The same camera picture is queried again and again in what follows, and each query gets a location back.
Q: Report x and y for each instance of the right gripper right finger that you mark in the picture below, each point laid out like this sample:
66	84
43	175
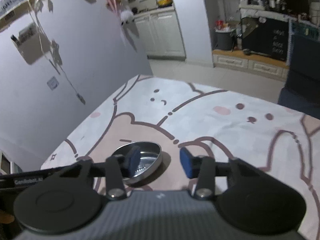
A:
201	168

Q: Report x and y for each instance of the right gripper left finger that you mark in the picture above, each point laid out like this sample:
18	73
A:
117	167

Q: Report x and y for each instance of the round steel bowl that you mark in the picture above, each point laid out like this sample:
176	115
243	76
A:
150	160

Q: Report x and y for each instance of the cartoon bear tablecloth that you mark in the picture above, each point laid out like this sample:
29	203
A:
207	121

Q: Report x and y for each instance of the low wooden drawer cabinet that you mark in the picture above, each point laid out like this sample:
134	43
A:
253	64

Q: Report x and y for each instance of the dark blue chair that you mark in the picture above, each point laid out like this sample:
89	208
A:
301	89

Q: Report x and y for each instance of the grey trash bin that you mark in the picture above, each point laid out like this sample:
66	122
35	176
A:
226	39

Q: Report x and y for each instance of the white kitchen cabinet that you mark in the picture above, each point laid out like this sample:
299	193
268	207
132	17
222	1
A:
159	30

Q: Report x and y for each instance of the black letter board sign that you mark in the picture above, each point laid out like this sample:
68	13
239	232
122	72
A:
265	36

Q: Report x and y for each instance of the yellow pot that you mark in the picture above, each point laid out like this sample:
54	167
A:
164	3

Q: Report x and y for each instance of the white plush wall toy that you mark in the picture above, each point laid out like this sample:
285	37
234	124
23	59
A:
126	17

